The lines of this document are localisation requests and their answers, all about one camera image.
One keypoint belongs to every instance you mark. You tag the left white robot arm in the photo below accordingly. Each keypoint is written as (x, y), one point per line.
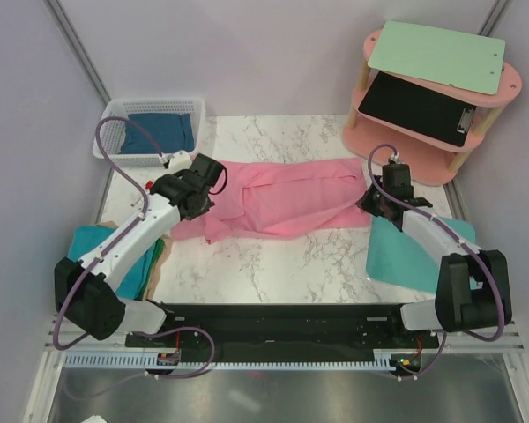
(85, 289)

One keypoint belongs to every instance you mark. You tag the white plastic basket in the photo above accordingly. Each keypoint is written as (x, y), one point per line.
(113, 133)

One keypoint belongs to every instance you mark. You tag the dark blue t-shirt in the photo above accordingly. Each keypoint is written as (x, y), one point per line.
(172, 133)

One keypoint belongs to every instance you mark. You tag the aluminium rail frame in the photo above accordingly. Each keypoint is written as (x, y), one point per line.
(509, 342)

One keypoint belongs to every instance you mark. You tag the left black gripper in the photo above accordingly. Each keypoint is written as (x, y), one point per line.
(191, 216)

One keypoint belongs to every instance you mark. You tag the pink t-shirt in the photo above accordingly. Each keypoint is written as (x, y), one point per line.
(266, 200)

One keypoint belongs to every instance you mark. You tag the white cable duct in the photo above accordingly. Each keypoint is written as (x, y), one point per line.
(165, 361)

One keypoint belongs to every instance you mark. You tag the folded teal t-shirt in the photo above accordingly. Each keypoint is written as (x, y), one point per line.
(86, 238)

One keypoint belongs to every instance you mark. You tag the folded green t-shirt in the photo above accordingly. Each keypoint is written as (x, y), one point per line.
(157, 250)

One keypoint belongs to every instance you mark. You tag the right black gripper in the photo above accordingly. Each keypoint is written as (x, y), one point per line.
(365, 202)

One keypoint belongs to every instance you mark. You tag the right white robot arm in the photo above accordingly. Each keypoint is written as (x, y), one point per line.
(472, 284)

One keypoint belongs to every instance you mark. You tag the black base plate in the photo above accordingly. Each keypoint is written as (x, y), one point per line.
(278, 333)

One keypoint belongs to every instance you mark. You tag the teal folding board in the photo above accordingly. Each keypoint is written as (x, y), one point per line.
(411, 257)

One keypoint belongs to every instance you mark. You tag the black clipboard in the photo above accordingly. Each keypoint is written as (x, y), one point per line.
(418, 109)

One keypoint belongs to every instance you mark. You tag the light green board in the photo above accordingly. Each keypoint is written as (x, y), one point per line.
(463, 60)

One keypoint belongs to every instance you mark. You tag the pink three-tier shelf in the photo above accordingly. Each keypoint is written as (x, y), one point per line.
(432, 162)

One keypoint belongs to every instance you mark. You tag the red capped marker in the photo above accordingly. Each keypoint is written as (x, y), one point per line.
(139, 200)

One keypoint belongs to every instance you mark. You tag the folded tan t-shirt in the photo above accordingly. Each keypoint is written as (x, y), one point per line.
(132, 282)

